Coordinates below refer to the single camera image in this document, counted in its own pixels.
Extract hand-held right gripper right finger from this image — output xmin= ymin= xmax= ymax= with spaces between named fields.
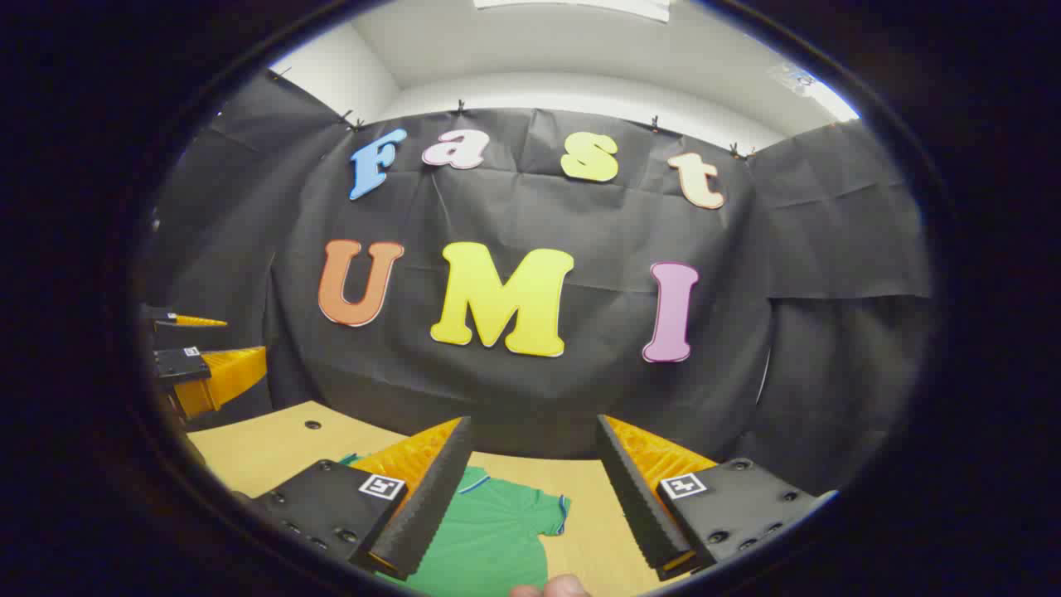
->
xmin=595 ymin=415 xmax=838 ymax=581

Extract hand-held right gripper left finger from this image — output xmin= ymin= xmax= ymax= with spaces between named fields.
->
xmin=249 ymin=416 xmax=473 ymax=581

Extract green T-shirt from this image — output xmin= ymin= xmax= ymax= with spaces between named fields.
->
xmin=340 ymin=452 xmax=573 ymax=597

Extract black backdrop cloth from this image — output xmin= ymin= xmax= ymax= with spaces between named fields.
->
xmin=145 ymin=70 xmax=933 ymax=498

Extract white ceiling light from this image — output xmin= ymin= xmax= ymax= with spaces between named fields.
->
xmin=472 ymin=0 xmax=671 ymax=22

